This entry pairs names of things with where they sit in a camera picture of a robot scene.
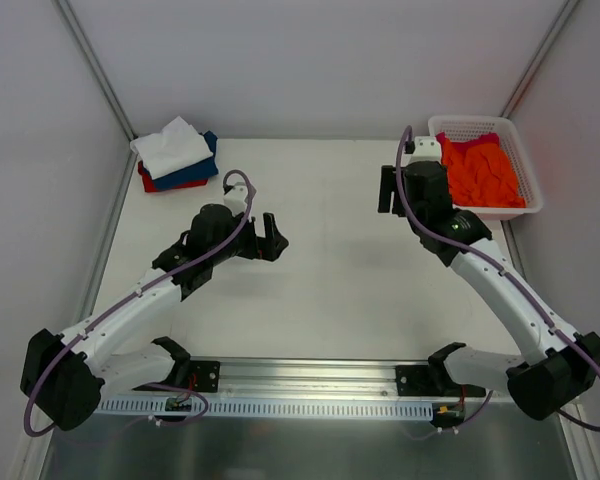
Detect orange t-shirt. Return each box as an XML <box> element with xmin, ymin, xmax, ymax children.
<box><xmin>441</xmin><ymin>144</ymin><xmax>526</xmax><ymax>208</ymax></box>

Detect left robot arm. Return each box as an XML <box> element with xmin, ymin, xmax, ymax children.
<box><xmin>20</xmin><ymin>204</ymin><xmax>289</xmax><ymax>437</ymax></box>

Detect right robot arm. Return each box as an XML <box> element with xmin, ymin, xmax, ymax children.
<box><xmin>378</xmin><ymin>161</ymin><xmax>600</xmax><ymax>421</ymax></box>

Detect pink t-shirt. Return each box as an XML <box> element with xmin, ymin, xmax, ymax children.
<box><xmin>435</xmin><ymin>132</ymin><xmax>500</xmax><ymax>155</ymax></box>

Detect white plastic basket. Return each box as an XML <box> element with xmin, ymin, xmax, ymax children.
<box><xmin>428</xmin><ymin>115</ymin><xmax>544</xmax><ymax>221</ymax></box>

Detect blue folded t-shirt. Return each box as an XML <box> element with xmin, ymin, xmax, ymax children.
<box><xmin>152</xmin><ymin>131</ymin><xmax>218</xmax><ymax>191</ymax></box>

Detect red folded t-shirt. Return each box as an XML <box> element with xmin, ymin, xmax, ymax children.
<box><xmin>137</xmin><ymin>161</ymin><xmax>208</xmax><ymax>193</ymax></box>

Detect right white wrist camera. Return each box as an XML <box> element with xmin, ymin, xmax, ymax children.
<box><xmin>405</xmin><ymin>136</ymin><xmax>442</xmax><ymax>163</ymax></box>

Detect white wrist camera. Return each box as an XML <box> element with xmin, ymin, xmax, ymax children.
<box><xmin>405</xmin><ymin>136</ymin><xmax>442</xmax><ymax>163</ymax></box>
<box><xmin>223</xmin><ymin>183</ymin><xmax>249</xmax><ymax>216</ymax></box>

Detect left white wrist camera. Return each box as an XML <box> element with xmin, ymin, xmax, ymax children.
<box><xmin>223</xmin><ymin>183</ymin><xmax>249</xmax><ymax>216</ymax></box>

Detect aluminium mounting rail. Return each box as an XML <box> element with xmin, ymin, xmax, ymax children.
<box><xmin>194</xmin><ymin>357</ymin><xmax>486</xmax><ymax>402</ymax></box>

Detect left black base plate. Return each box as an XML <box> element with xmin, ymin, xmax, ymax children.
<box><xmin>171</xmin><ymin>359</ymin><xmax>221</xmax><ymax>393</ymax></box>

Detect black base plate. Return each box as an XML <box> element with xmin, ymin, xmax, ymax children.
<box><xmin>395</xmin><ymin>364</ymin><xmax>457</xmax><ymax>397</ymax></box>
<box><xmin>171</xmin><ymin>359</ymin><xmax>221</xmax><ymax>393</ymax></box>

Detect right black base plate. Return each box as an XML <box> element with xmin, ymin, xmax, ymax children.
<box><xmin>395</xmin><ymin>364</ymin><xmax>457</xmax><ymax>397</ymax></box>

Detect white slotted cable duct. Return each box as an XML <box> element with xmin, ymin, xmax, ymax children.
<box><xmin>96</xmin><ymin>395</ymin><xmax>434</xmax><ymax>422</ymax></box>

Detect right aluminium corner post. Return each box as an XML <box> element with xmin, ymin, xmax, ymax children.
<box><xmin>500</xmin><ymin>0</ymin><xmax>582</xmax><ymax>119</ymax></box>

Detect aluminium corner post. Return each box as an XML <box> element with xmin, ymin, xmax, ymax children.
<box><xmin>500</xmin><ymin>0</ymin><xmax>582</xmax><ymax>119</ymax></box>
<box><xmin>51</xmin><ymin>0</ymin><xmax>136</xmax><ymax>141</ymax></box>

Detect left aluminium corner post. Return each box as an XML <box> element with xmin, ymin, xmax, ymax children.
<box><xmin>51</xmin><ymin>0</ymin><xmax>136</xmax><ymax>141</ymax></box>

